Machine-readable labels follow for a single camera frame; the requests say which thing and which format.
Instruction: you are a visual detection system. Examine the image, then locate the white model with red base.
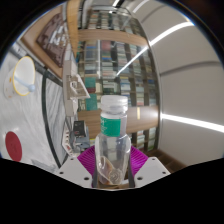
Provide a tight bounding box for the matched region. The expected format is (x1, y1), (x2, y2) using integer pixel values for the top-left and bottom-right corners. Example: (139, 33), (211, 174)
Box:
(61, 129), (76, 158)

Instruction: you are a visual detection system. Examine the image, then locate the straight ceiling light strip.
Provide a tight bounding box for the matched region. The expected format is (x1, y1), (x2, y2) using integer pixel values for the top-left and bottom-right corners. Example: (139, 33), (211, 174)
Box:
(161, 113), (224, 134)

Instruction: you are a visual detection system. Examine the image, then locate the curved bookshelf behind glass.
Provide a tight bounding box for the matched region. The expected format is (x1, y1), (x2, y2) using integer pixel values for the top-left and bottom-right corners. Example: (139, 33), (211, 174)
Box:
(87, 3), (136, 33)

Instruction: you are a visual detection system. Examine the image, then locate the narrow wall bookshelf with books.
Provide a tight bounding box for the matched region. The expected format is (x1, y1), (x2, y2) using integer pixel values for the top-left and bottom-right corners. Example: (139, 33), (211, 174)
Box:
(131, 126), (160, 153)

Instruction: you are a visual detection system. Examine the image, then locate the light blue spoon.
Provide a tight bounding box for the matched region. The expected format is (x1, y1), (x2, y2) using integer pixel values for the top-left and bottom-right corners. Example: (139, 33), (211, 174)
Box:
(13, 75), (36, 93)

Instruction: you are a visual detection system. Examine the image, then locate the white cup with yellow rim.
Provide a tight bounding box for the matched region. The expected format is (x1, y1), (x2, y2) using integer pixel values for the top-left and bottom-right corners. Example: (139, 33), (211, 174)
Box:
(3, 55), (37, 100)

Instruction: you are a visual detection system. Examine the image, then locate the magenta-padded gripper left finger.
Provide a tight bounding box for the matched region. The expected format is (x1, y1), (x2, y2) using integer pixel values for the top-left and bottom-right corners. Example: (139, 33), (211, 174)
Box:
(54, 144), (99, 188)

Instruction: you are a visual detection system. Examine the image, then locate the wooden cubby shelf unit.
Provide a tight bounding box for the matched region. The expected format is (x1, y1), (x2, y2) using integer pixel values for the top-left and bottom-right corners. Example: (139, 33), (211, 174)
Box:
(146, 149), (188, 173)

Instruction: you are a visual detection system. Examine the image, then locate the dark grey architectural model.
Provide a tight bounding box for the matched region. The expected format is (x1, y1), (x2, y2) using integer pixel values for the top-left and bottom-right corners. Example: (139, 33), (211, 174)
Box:
(71, 119), (90, 149)

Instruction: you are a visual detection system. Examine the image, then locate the beige architectural building model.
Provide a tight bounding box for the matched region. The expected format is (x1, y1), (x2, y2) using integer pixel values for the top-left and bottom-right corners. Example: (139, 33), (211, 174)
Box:
(62, 43), (91, 116)

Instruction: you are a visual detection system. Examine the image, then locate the clear bottle with green label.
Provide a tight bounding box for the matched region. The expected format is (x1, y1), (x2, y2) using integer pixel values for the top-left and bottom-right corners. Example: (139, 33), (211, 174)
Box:
(94, 94), (133, 186)

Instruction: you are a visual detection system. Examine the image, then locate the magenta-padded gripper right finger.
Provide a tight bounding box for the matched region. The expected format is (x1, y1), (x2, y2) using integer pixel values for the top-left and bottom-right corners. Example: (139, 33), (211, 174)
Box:
(128, 145), (172, 188)

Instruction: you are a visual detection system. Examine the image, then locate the wide wall bookshelf with books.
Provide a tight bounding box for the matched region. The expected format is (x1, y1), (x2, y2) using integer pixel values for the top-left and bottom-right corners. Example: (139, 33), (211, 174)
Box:
(77, 29), (158, 113)

